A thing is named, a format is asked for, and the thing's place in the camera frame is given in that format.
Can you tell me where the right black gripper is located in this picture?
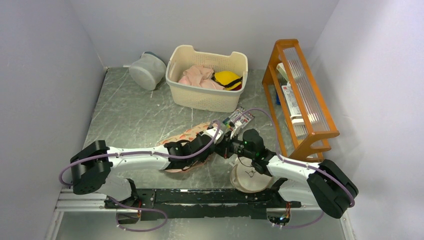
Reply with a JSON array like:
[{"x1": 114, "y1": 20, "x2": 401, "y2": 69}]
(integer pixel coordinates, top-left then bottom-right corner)
[{"x1": 213, "y1": 130, "x2": 255, "y2": 160}]

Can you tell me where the floral mesh laundry bag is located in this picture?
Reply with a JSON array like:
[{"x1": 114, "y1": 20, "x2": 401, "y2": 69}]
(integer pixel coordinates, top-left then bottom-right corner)
[{"x1": 159, "y1": 122, "x2": 209, "y2": 173}]

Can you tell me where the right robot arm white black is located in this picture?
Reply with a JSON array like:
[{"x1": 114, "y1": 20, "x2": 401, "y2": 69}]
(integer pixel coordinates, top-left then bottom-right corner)
[{"x1": 214, "y1": 129, "x2": 359, "y2": 219}]

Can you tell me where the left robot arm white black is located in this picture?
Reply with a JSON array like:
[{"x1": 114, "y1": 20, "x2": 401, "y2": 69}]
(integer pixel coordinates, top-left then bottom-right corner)
[{"x1": 70, "y1": 129, "x2": 222, "y2": 208}]

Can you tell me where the cream plastic laundry basket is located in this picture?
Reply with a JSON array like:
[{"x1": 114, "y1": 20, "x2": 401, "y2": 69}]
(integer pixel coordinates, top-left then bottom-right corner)
[{"x1": 165, "y1": 45, "x2": 249, "y2": 113}]

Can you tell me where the grey round mesh bag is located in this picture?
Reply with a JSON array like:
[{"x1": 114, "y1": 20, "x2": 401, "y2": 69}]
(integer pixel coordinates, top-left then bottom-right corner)
[{"x1": 128, "y1": 51, "x2": 167, "y2": 91}]

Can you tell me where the marker pen pack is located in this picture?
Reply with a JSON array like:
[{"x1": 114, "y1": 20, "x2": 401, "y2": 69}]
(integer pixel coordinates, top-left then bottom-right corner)
[{"x1": 223, "y1": 106, "x2": 255, "y2": 131}]

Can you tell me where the beige round glasses pouch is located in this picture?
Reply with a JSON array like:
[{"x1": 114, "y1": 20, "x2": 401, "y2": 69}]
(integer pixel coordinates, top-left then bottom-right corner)
[{"x1": 230, "y1": 157, "x2": 273, "y2": 193}]

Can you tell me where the yellow black cloth in basket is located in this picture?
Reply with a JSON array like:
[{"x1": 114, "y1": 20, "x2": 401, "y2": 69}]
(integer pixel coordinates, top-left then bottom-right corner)
[{"x1": 212, "y1": 71, "x2": 243, "y2": 91}]

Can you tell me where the pink cloth in basket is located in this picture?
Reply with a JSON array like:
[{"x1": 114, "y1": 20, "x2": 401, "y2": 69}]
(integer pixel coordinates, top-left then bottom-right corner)
[{"x1": 178, "y1": 65, "x2": 225, "y2": 90}]

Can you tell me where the white box in rack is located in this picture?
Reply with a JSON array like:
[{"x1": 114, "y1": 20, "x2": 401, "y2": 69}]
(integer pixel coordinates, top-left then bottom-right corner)
[{"x1": 281, "y1": 85, "x2": 302, "y2": 119}]

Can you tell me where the orange wooden rack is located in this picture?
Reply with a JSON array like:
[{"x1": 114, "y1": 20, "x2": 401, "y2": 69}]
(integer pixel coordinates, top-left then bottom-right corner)
[{"x1": 262, "y1": 39, "x2": 340, "y2": 163}]

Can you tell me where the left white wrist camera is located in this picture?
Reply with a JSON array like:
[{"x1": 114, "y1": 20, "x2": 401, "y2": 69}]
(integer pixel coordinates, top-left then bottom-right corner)
[{"x1": 201, "y1": 126, "x2": 224, "y2": 144}]

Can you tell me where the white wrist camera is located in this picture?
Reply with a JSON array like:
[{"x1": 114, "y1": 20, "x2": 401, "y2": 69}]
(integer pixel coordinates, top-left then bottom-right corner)
[
  {"x1": 201, "y1": 126, "x2": 224, "y2": 144},
  {"x1": 230, "y1": 122, "x2": 243, "y2": 139}
]

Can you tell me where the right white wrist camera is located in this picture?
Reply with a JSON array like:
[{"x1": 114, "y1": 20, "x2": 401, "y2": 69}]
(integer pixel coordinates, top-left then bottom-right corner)
[{"x1": 230, "y1": 122, "x2": 243, "y2": 139}]

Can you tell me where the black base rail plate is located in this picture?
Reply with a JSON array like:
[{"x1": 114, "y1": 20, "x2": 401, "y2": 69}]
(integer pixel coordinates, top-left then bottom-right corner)
[{"x1": 122, "y1": 187, "x2": 301, "y2": 221}]

